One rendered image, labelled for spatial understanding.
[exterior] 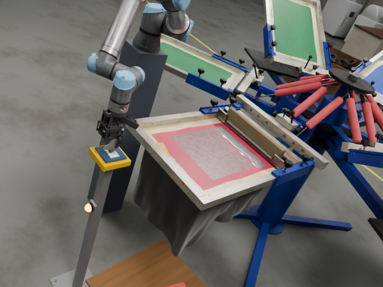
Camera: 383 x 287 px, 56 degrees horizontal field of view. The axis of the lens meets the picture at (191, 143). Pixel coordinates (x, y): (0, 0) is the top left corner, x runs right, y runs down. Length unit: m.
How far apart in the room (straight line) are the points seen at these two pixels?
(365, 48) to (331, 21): 2.69
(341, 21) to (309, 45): 8.90
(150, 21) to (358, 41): 8.44
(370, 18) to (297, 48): 8.88
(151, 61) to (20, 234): 1.30
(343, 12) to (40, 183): 10.70
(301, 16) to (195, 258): 2.26
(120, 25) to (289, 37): 2.03
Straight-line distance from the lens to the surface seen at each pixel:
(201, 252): 2.63
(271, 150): 1.90
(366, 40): 10.00
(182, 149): 1.72
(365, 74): 3.43
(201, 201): 1.43
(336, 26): 12.28
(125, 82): 1.33
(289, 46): 3.23
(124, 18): 1.51
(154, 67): 2.03
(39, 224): 2.52
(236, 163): 1.79
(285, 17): 3.42
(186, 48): 3.00
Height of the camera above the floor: 1.89
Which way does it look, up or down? 31 degrees down
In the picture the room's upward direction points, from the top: 22 degrees clockwise
